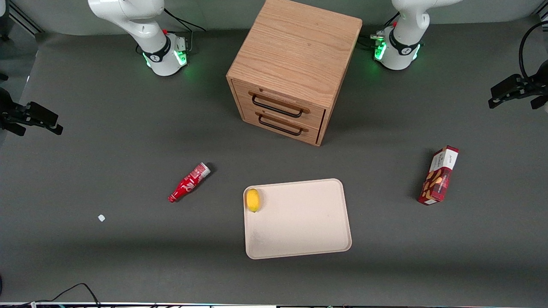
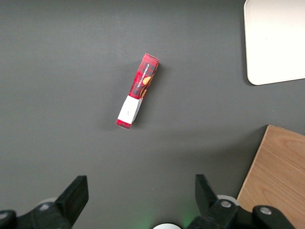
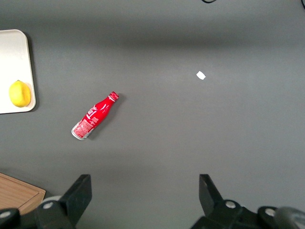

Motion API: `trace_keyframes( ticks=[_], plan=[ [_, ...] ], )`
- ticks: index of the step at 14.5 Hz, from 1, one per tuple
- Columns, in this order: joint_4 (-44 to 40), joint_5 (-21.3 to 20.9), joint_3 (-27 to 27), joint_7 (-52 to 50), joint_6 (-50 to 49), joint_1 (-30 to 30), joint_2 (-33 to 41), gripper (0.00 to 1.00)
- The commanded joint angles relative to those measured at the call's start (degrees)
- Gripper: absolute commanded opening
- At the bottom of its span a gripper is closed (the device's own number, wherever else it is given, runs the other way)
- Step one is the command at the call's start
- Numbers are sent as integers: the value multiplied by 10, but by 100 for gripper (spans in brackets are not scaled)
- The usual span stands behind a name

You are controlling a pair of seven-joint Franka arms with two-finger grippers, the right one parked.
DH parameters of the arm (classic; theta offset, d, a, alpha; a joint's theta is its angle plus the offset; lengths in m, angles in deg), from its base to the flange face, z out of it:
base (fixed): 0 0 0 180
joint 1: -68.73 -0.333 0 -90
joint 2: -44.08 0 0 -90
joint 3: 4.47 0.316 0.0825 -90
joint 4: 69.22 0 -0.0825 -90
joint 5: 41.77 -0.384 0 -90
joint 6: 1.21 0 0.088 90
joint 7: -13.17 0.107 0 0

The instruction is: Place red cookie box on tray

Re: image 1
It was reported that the red cookie box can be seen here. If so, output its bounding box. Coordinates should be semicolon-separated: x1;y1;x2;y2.
418;145;459;206

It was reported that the beige plastic tray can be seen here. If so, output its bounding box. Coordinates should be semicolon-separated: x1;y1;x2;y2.
243;178;353;260

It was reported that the wooden drawer front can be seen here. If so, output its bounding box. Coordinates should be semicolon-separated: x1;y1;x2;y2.
234;80;327;129
241;106;320;144

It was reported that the yellow lemon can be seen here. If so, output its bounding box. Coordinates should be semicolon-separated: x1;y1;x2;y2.
246;188;261;213

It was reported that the red cola bottle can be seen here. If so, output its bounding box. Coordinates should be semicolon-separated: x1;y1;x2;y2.
168;162;211;203

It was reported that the wooden drawer cabinet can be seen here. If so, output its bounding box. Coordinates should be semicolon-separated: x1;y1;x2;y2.
226;0;363;147

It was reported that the black drawer handle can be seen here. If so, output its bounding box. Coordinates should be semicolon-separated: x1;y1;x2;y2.
258;114;303;137
251;95;304;118

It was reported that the black arm base cable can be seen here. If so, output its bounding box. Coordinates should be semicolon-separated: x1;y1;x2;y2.
164;7;206;54
357;12;401;50

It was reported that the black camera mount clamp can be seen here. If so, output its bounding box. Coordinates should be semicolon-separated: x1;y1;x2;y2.
488;60;548;110
0;88;64;137

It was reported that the black floor cable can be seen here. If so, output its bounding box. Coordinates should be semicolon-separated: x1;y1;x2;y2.
0;283;101;307

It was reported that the black looped mount cable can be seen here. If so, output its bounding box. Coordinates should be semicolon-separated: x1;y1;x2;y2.
518;21;548;83

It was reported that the metal frame rail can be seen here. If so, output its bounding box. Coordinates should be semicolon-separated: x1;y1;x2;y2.
8;0;45;36

